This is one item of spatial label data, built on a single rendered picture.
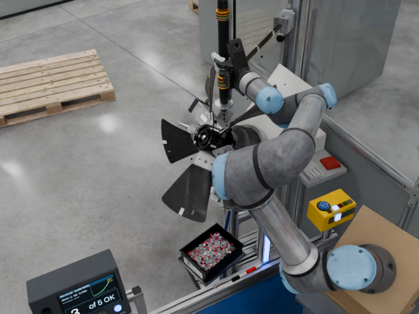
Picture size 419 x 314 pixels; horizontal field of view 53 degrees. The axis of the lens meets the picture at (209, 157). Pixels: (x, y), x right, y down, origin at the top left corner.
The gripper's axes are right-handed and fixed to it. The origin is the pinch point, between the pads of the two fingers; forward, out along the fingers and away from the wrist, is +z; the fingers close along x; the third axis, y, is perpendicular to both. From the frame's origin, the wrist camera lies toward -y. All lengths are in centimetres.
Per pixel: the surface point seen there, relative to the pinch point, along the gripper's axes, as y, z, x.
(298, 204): 111, 7, 53
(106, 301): 47, -45, -63
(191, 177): 57, 2, -14
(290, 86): 31, 9, 40
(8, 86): 149, 309, -86
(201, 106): 49, 40, 9
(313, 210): 58, -38, 21
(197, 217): 69, -9, -17
